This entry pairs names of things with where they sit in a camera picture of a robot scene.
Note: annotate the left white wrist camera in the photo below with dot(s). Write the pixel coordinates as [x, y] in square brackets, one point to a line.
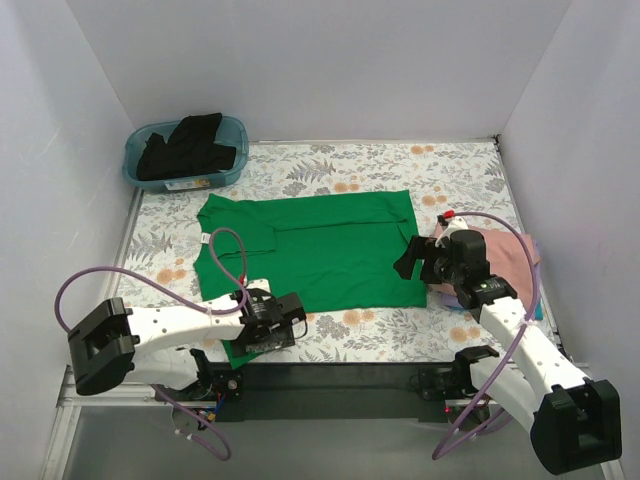
[253, 291]

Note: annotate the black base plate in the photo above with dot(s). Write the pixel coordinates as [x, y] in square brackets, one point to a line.
[330, 391]

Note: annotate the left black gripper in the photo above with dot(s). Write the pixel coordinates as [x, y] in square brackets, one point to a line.
[275, 340]

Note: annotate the aluminium frame rail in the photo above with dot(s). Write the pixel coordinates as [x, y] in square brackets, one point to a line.
[126, 394]

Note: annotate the black t shirt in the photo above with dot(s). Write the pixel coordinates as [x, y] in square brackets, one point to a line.
[190, 151]

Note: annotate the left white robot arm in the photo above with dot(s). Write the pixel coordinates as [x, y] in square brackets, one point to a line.
[115, 344]

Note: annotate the green t shirt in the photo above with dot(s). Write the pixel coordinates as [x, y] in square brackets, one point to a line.
[336, 252]

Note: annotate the folded teal t shirt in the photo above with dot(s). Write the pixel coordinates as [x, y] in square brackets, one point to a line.
[538, 312]

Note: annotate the folded pink t shirt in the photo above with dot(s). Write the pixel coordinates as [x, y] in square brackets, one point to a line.
[507, 260]

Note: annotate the folded lilac t shirt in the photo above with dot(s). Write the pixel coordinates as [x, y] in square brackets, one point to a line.
[534, 251]

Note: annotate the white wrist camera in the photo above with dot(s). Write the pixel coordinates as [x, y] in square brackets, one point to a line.
[253, 291]
[450, 223]

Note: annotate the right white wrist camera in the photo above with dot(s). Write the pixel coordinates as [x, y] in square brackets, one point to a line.
[450, 223]

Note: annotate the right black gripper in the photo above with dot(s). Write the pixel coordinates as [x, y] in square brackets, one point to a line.
[427, 262]

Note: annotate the teal plastic bin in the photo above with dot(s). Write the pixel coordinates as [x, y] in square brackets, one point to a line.
[231, 133]

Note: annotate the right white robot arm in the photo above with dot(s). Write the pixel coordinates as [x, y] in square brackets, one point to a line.
[572, 420]

